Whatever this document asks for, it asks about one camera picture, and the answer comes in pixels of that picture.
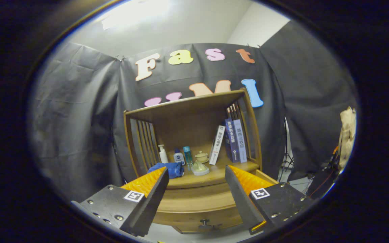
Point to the pale blue book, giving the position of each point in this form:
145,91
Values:
240,141

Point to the dark blue book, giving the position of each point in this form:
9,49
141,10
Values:
232,141

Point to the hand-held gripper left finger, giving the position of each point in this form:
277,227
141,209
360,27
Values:
152,206

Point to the wooden cabinet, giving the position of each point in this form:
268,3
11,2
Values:
184,111

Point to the wooden countertop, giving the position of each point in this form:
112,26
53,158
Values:
218,172

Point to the black tripod stand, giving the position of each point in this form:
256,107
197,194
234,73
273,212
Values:
287,165

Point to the white bottle with blue cap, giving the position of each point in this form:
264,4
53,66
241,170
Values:
179,158

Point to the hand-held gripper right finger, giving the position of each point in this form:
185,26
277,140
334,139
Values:
240,202

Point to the white pump bottle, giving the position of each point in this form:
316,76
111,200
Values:
163,157

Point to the beige hanging cloth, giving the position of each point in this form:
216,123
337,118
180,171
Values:
347,135

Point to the wooden drawer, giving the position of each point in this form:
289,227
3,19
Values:
198,209

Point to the white book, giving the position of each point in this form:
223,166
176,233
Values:
217,145

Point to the clear blue bottle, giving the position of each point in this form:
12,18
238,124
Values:
187,155

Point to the blue rolled towel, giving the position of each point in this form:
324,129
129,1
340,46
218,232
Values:
174,168

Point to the cream scrub brush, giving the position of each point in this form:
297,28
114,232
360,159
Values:
200,169

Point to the beige lidded teacup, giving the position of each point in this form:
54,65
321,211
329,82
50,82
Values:
202,157

